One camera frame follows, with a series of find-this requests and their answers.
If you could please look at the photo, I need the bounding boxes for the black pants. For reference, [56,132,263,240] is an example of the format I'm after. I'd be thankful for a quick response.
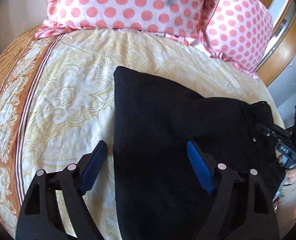
[113,66,285,239]

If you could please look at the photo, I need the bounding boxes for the person's right hand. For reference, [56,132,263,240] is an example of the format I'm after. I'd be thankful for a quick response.
[281,163,296,188]

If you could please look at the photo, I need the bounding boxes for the cream patterned bedspread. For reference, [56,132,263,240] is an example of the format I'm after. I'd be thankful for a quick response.
[0,29,284,237]

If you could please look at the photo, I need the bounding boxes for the large pink polka-dot pillow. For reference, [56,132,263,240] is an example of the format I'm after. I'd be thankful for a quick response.
[35,0,208,46]

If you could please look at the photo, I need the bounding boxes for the wooden door frame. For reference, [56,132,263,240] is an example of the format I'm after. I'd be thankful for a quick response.
[256,0,296,86]

